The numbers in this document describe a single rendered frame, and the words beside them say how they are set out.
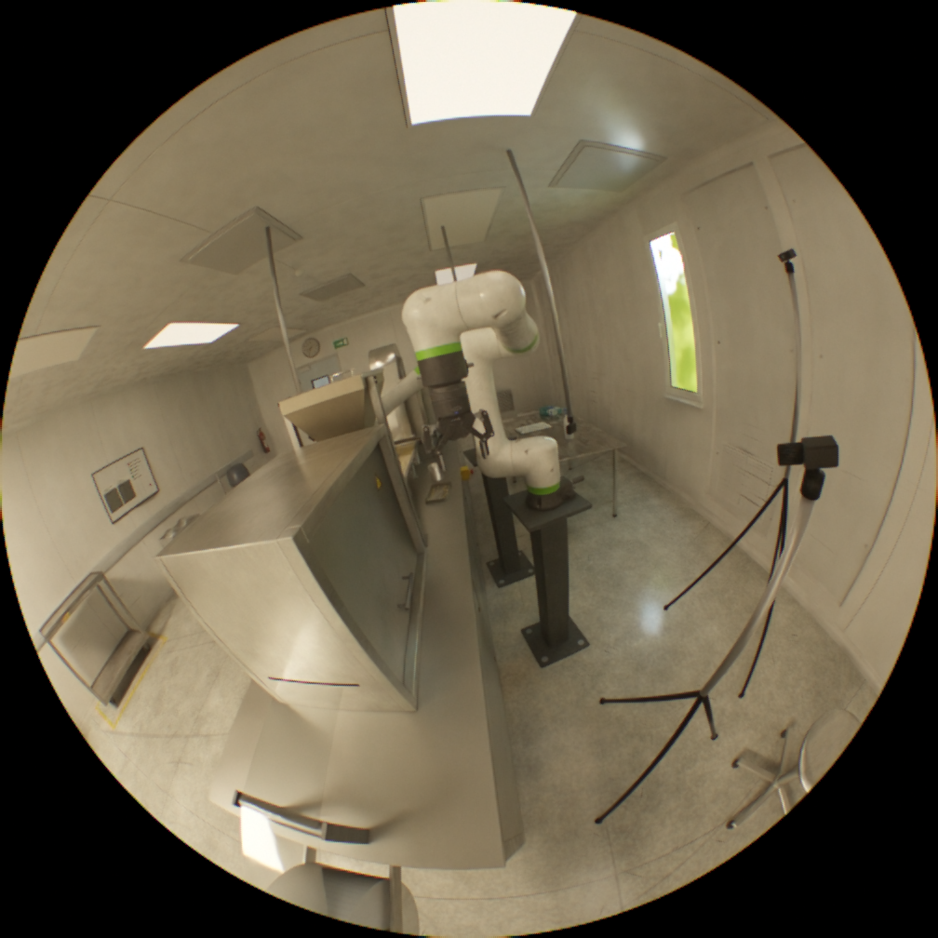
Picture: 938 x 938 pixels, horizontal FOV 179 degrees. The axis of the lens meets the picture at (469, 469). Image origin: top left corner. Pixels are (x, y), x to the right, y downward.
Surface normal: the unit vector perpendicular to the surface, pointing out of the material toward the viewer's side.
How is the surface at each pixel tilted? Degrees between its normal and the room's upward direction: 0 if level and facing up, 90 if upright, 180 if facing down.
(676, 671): 0
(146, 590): 90
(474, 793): 0
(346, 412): 118
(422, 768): 0
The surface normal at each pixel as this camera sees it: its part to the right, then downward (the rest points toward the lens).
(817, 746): -0.19, -0.90
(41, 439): 0.98, -0.22
